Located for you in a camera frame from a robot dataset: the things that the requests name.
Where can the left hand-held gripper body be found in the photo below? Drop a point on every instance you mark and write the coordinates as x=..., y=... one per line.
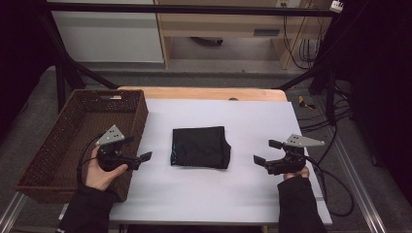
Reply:
x=111, y=136

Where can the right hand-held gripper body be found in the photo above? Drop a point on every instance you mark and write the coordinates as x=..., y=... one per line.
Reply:
x=291, y=160

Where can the brown wicker basket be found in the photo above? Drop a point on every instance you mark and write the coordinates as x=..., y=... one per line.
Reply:
x=81, y=118

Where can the black cloth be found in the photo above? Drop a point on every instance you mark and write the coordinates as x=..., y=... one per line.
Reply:
x=200, y=147

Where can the person's right hand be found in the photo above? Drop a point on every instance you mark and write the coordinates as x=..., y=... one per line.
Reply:
x=296, y=175

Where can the person's left hand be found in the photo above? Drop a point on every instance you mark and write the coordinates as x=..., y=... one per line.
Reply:
x=98, y=176

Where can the white table sheet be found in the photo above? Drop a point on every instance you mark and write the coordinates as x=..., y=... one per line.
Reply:
x=226, y=194

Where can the yellow black floor tape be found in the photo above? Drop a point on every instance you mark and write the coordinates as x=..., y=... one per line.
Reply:
x=304, y=103

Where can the wooden table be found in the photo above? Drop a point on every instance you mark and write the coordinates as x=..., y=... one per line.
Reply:
x=194, y=93

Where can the white cabinet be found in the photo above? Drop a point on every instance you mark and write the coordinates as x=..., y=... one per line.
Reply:
x=107, y=39

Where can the black curtain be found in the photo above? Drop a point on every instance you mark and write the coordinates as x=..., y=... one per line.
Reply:
x=19, y=58
x=379, y=81

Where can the light wooden desk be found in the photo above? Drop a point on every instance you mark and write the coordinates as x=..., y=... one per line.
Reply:
x=226, y=24

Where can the white power strip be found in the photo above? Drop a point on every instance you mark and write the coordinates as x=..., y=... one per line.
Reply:
x=336, y=6

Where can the aluminium rail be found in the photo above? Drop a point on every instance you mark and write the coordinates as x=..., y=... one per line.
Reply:
x=356, y=181
x=11, y=212

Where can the black metal frame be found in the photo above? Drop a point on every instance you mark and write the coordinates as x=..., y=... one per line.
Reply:
x=194, y=9

